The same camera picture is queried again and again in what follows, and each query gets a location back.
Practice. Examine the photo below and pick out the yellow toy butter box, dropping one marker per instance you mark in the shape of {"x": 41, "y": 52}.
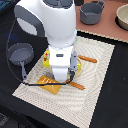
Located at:
{"x": 46, "y": 59}

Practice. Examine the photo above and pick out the beige bowl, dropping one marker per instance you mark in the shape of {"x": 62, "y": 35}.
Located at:
{"x": 122, "y": 14}

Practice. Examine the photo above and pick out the grey toy frying pan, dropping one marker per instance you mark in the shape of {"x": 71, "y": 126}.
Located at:
{"x": 21, "y": 54}

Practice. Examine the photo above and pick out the grey toy cooking pot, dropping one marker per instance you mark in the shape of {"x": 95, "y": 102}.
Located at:
{"x": 90, "y": 13}

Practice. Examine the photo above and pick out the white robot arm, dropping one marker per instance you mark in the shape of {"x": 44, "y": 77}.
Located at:
{"x": 55, "y": 20}

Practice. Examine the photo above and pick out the pink toy stove board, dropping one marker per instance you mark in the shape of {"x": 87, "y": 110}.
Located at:
{"x": 107, "y": 26}

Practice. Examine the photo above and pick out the round wooden plate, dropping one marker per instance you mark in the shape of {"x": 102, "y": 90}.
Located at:
{"x": 79, "y": 68}

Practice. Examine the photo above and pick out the toy knife wooden handle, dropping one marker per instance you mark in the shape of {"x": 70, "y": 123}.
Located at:
{"x": 87, "y": 59}

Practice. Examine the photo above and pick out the orange toy bread loaf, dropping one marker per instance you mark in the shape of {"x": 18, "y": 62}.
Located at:
{"x": 48, "y": 84}

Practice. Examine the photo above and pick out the beige striped placemat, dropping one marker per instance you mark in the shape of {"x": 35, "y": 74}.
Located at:
{"x": 71, "y": 104}

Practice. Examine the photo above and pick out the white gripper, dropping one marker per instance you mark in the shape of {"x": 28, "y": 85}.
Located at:
{"x": 62, "y": 61}

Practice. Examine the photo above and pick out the toy fork wooden handle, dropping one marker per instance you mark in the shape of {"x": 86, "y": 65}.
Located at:
{"x": 76, "y": 85}

